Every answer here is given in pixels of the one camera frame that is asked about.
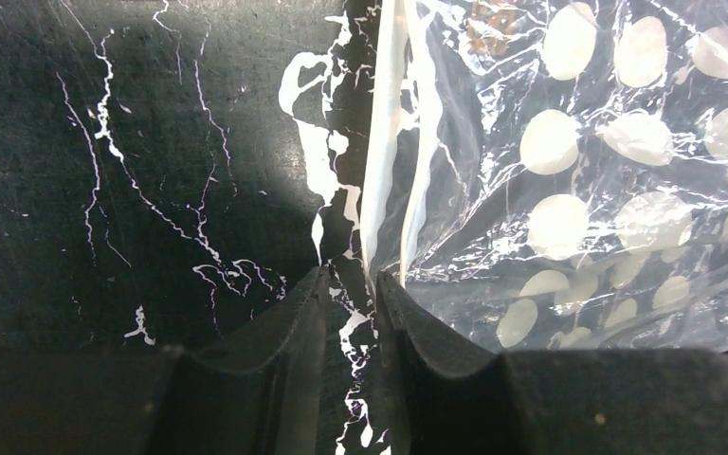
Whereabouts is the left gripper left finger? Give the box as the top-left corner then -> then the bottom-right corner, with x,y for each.
144,266 -> 330,454

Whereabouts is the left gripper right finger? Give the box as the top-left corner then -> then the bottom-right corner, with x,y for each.
376,273 -> 728,454

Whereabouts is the clear polka dot zip bag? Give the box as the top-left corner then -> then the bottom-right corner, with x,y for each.
360,1 -> 728,353

